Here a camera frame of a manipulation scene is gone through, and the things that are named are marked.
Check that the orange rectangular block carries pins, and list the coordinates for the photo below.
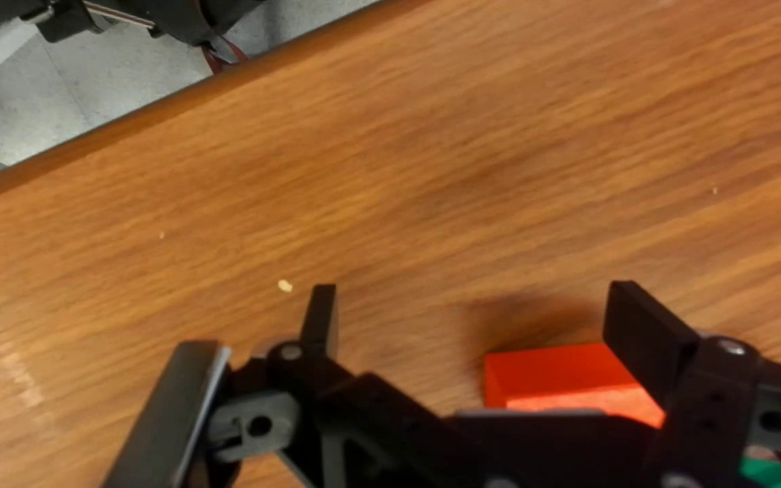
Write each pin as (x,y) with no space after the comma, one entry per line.
(569,381)

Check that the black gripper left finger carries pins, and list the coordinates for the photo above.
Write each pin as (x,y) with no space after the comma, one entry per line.
(321,333)

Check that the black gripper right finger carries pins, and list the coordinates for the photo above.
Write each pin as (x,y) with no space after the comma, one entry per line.
(649,333)

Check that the tiny tan crumb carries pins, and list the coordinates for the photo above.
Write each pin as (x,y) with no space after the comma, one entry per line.
(286,285)

